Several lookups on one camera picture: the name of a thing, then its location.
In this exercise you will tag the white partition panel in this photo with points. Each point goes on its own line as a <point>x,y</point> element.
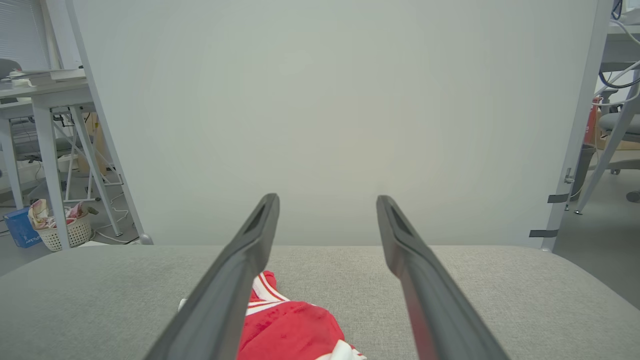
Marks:
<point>325,125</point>

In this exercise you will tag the clothes pile in basket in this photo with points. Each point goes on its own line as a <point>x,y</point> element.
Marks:
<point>42,212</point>

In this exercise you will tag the red fire extinguisher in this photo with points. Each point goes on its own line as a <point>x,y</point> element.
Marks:
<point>592,122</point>

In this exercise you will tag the red garment with white stripes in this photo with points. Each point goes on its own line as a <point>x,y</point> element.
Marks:
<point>290,330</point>

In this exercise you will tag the white plastic laundry basket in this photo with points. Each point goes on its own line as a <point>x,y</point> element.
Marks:
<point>75,235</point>

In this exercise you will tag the blue box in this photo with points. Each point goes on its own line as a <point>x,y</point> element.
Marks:
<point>20,230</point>

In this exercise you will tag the grey chair under desk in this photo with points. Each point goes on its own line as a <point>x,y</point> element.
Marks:
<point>25,145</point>

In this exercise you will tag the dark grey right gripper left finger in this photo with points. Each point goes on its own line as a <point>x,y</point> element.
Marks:
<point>225,300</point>

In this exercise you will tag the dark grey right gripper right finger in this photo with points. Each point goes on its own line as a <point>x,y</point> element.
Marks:
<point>435,310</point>

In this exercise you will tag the black tape strip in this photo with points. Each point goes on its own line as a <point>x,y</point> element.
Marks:
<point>544,233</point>
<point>557,198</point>

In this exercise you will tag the grey office chair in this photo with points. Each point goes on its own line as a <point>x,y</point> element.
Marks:
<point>622,122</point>

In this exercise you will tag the white desk with slanted legs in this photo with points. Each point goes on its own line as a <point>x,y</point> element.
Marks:
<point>45,130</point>

